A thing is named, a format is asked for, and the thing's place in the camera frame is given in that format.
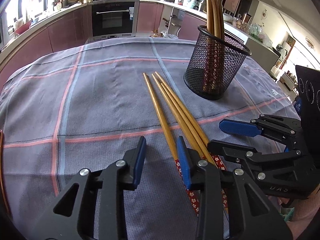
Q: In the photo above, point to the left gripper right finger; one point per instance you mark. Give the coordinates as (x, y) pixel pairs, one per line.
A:
(197, 174)

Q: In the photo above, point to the black mesh utensil holder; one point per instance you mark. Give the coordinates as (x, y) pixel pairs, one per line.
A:
(214, 64)

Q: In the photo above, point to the kitchen window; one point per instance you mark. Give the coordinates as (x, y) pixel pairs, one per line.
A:
(15, 10)

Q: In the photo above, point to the grey plaid table cloth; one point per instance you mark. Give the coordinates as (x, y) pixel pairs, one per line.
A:
(85, 106)

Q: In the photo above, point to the pink bowl on counter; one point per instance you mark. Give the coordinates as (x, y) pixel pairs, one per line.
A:
(23, 28)

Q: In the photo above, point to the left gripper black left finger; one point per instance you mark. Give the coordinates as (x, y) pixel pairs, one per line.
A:
(126, 172)

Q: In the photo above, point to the black built-in oven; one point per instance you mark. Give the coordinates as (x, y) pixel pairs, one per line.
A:
(112, 18)

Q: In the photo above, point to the bamboo chopstick on cloth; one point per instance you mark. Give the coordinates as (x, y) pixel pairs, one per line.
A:
(170, 140)
(195, 124)
(203, 152)
(177, 116)

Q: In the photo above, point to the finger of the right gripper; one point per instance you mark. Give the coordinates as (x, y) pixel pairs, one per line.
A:
(252, 160)
(250, 128)

